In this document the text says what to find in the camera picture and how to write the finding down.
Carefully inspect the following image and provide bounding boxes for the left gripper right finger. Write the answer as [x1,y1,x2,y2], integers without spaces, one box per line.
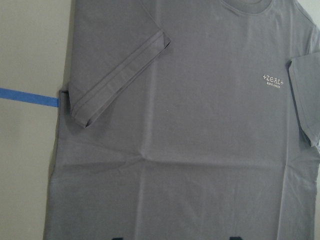
[226,234,246,240]

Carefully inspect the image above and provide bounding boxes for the dark brown t-shirt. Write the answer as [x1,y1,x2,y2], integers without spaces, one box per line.
[44,0,320,240]

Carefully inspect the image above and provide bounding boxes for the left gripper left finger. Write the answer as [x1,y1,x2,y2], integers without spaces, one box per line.
[110,235,127,240]

